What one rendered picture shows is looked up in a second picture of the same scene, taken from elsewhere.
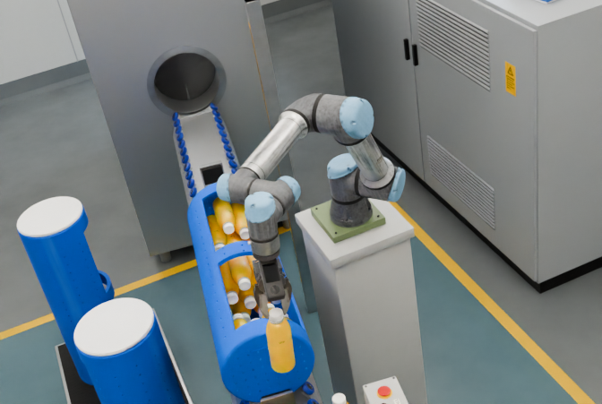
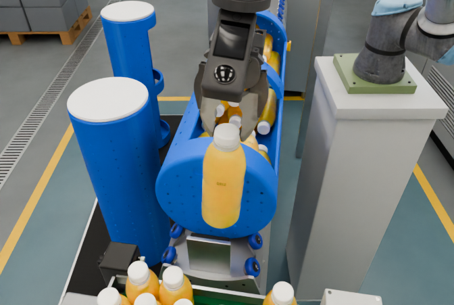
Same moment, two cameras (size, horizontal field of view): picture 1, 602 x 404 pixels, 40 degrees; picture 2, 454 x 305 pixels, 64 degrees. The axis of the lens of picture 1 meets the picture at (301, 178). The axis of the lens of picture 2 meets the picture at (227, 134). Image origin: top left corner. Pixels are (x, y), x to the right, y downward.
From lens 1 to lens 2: 1.71 m
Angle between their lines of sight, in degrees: 15
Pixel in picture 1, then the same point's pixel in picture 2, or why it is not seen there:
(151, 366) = (128, 147)
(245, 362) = (186, 184)
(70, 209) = (143, 10)
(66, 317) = not seen: hidden behind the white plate
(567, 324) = not seen: outside the picture
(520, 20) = not seen: outside the picture
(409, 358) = (370, 233)
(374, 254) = (388, 122)
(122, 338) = (105, 110)
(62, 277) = (122, 60)
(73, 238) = (136, 32)
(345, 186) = (390, 28)
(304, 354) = (263, 203)
